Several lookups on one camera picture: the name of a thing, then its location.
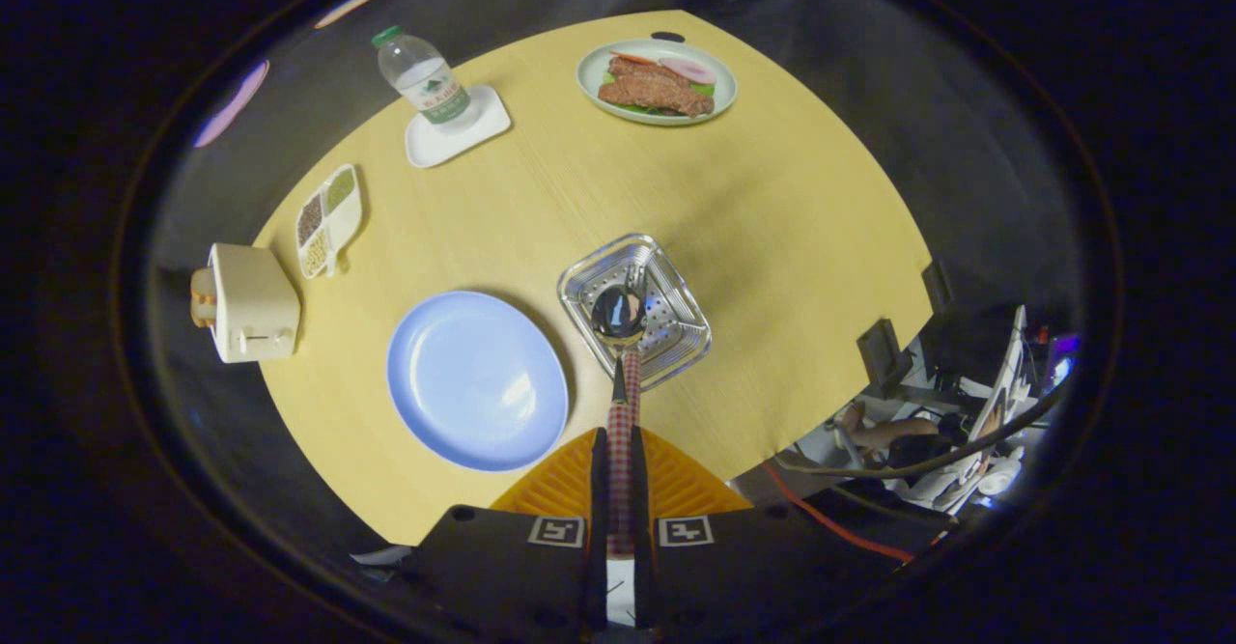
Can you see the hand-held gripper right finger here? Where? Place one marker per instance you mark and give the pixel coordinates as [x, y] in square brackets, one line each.
[724, 567]

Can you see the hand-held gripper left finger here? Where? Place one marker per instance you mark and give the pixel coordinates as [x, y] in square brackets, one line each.
[512, 567]

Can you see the light blue plate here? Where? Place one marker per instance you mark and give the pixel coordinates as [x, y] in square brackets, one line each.
[473, 383]

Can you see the person's leg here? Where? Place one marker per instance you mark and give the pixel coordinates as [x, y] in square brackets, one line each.
[898, 432]

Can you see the perforated metal basket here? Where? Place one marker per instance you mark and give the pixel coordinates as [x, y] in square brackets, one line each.
[681, 321]

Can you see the black table clamp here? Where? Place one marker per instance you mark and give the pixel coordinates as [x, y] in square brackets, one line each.
[939, 287]
[879, 354]

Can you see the white flat board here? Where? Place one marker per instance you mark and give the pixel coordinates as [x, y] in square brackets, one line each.
[1004, 383]

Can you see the cream white toaster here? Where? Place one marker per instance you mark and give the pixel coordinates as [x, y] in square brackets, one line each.
[256, 301]

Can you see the white divided bean dish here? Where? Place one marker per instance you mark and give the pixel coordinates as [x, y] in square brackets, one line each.
[343, 224]

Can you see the toasted bread slice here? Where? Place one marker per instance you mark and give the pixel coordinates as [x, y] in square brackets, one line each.
[203, 296]

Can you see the white square coaster tray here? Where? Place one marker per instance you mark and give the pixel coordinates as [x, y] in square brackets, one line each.
[449, 142]

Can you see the brown grilled meat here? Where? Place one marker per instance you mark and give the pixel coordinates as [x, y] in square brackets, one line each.
[657, 92]

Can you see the clear water bottle green cap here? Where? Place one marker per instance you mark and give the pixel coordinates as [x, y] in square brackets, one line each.
[435, 89]

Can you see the pink round food slice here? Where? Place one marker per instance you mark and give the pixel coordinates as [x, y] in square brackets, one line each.
[688, 70]

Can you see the pale green food plate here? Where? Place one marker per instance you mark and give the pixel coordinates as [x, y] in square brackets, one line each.
[591, 70]

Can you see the orange carrot strip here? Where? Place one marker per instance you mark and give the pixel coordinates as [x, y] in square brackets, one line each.
[632, 57]

